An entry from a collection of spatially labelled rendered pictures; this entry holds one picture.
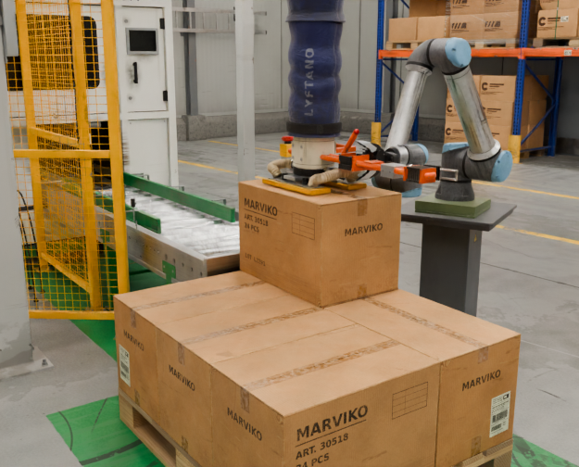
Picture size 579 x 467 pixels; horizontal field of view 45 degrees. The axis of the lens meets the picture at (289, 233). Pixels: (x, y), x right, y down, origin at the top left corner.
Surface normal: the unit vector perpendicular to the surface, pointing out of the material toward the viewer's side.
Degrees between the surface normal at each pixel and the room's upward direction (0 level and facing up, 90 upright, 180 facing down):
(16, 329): 90
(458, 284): 90
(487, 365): 90
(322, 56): 79
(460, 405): 90
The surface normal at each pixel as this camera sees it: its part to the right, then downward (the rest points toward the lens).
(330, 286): 0.57, 0.20
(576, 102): -0.77, 0.15
